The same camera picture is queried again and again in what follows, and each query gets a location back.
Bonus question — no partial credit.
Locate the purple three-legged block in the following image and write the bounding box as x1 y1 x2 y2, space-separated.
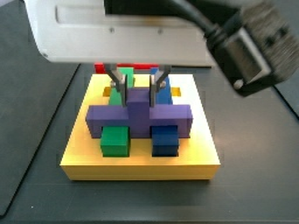
85 87 192 138

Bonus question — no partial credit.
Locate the green bar block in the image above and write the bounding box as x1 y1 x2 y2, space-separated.
100 67 134 158

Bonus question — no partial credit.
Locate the black camera cable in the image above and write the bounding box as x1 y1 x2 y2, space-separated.
166 0 220 33

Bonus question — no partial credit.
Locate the red three-legged block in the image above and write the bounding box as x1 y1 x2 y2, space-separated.
94 62 158 74

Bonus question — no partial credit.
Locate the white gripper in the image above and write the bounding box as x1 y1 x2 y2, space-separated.
23 0 213 107

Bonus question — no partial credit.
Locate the yellow slotted board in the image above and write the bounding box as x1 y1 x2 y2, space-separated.
59 74 220 180

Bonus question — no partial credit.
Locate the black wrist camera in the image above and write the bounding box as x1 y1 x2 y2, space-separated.
206 0 299 96

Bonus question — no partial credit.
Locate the blue bar block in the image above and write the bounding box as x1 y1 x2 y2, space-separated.
148 67 181 158

